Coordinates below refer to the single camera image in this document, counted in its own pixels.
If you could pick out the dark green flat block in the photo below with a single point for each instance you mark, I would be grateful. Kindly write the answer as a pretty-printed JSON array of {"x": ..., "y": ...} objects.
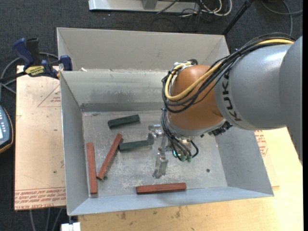
[
  {"x": 133, "y": 145},
  {"x": 124, "y": 121}
]

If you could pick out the grey metal bin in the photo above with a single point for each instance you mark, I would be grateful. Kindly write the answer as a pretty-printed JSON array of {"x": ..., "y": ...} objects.
[{"x": 134, "y": 162}]

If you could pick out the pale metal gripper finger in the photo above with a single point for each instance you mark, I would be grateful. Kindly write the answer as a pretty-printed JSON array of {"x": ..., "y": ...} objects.
[
  {"x": 160, "y": 165},
  {"x": 151, "y": 136}
]

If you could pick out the red-brown flat block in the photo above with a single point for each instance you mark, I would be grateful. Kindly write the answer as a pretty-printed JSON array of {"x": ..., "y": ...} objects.
[
  {"x": 92, "y": 168},
  {"x": 109, "y": 156},
  {"x": 160, "y": 188}
]

